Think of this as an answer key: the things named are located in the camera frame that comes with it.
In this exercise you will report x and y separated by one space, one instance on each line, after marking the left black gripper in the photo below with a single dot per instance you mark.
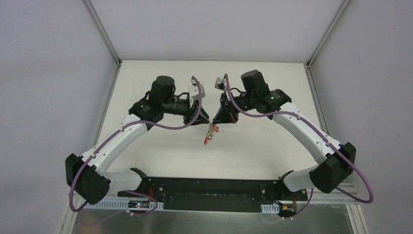
191 113

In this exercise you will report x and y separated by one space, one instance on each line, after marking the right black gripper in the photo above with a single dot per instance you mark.
228 109

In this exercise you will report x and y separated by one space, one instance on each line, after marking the red handled keyring holder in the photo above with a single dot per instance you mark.
209 134

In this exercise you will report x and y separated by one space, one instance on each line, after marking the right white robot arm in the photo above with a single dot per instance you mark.
334 160

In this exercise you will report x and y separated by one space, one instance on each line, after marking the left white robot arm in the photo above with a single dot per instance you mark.
87 174

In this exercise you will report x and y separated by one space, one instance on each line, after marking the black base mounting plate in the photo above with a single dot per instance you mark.
217 195

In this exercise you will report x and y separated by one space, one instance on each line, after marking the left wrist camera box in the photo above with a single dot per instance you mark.
196 91

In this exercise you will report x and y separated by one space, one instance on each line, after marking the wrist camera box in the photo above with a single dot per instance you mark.
220 84
196 91

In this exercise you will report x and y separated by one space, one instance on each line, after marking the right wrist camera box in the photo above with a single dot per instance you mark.
220 84

